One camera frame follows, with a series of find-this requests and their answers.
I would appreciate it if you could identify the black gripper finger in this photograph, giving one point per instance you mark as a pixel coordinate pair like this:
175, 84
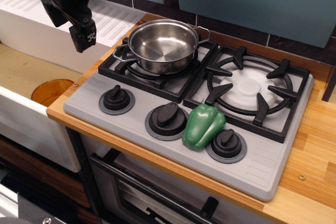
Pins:
83, 37
54, 14

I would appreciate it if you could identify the stainless steel pot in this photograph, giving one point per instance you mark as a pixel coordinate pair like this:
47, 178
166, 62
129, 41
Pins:
165, 46

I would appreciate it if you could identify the white toy sink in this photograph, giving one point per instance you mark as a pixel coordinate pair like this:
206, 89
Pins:
34, 51

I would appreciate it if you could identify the black left burner grate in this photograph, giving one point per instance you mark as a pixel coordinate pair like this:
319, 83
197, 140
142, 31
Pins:
172, 87

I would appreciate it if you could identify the black burner grate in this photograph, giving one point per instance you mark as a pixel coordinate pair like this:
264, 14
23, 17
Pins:
172, 87
292, 85

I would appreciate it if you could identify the orange plastic plate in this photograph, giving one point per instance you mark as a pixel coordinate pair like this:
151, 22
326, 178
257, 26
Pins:
48, 92

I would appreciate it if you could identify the black left stove knob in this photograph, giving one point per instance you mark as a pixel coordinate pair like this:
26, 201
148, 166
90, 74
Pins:
116, 101

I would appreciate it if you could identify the black stove knob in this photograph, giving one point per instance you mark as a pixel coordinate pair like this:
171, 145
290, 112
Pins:
116, 101
166, 122
228, 147

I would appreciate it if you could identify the black middle stove knob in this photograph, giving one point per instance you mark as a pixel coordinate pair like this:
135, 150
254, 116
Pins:
166, 122

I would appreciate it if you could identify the green toy bell pepper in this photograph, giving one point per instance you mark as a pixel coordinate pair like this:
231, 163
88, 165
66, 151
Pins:
204, 123

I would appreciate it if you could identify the toy oven door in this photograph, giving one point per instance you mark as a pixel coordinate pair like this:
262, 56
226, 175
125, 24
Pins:
143, 194

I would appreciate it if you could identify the white burner cap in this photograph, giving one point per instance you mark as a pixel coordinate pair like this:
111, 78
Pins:
247, 84

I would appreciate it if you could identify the black right stove knob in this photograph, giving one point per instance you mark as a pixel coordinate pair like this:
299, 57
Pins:
228, 147

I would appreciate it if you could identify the black right burner grate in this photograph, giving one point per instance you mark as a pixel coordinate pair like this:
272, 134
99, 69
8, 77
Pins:
292, 85

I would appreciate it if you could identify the grey toy stove top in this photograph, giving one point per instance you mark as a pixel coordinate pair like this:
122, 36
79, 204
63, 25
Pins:
257, 174

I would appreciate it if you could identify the black oven door handle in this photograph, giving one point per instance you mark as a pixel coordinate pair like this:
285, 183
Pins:
150, 191

